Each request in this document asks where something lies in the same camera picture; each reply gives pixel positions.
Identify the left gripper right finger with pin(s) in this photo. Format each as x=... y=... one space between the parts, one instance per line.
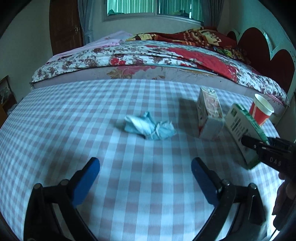
x=249 y=222

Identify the red paper cup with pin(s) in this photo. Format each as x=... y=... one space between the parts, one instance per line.
x=261 y=110

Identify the red white small carton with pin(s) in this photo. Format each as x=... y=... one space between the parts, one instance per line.
x=210 y=116

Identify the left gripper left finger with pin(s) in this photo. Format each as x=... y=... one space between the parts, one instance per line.
x=41 y=222

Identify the red patterned blanket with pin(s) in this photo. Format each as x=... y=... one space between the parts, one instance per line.
x=208 y=38

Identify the red heart headboard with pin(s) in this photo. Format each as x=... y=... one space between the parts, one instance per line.
x=258 y=49

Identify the bed with floral sheet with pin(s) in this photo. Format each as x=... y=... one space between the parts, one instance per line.
x=155 y=53

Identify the dark wooden door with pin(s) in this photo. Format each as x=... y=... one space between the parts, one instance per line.
x=64 y=26

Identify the window with green curtain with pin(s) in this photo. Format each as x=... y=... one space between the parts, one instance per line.
x=187 y=10

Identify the light blue crumpled mask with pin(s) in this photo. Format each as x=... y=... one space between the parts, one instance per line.
x=147 y=127

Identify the person right hand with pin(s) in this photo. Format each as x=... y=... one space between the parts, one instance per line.
x=284 y=199

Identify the green white milk carton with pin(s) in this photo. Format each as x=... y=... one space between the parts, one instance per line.
x=240 y=123

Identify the pink folded cloth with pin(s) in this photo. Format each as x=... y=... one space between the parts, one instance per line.
x=107 y=41

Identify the checkered tablecloth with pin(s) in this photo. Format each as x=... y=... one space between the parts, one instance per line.
x=145 y=189

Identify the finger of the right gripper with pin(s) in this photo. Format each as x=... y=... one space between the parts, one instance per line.
x=251 y=145
x=280 y=143

